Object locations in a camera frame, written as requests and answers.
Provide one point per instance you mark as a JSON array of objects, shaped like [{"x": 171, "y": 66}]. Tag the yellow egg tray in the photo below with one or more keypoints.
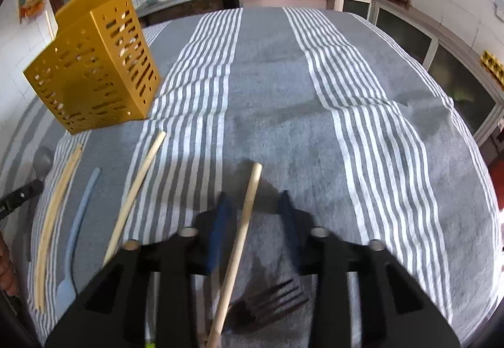
[{"x": 492, "y": 64}]

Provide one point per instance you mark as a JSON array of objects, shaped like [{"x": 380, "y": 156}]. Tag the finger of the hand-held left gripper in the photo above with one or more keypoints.
[{"x": 21, "y": 194}]

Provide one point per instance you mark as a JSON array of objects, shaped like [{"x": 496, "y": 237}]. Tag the grey metal spoon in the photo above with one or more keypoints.
[{"x": 43, "y": 165}]

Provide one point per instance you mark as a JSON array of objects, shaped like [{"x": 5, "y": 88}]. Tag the hanging plastic bag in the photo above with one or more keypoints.
[{"x": 31, "y": 1}]

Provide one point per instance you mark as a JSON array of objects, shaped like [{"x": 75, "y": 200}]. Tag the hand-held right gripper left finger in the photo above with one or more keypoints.
[{"x": 220, "y": 232}]

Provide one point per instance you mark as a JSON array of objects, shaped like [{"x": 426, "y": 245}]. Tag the yellow perforated utensil holder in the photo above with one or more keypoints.
[{"x": 94, "y": 68}]

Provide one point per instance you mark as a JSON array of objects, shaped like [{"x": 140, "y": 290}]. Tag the person's left hand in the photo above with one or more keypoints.
[{"x": 6, "y": 269}]

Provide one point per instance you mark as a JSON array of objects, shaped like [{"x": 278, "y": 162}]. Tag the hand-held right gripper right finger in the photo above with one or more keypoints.
[{"x": 291, "y": 232}]

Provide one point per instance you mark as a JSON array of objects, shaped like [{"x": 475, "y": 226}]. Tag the kitchen counter with cabinets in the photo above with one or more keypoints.
[{"x": 433, "y": 52}]

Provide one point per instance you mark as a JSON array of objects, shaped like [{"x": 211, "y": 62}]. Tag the metal fork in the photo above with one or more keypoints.
[{"x": 267, "y": 308}]

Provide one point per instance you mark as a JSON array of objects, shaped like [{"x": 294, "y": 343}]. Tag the grey white striped tablecloth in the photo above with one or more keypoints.
[{"x": 275, "y": 115}]

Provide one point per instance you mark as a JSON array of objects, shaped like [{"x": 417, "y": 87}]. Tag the light blue plastic fork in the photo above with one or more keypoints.
[{"x": 75, "y": 237}]

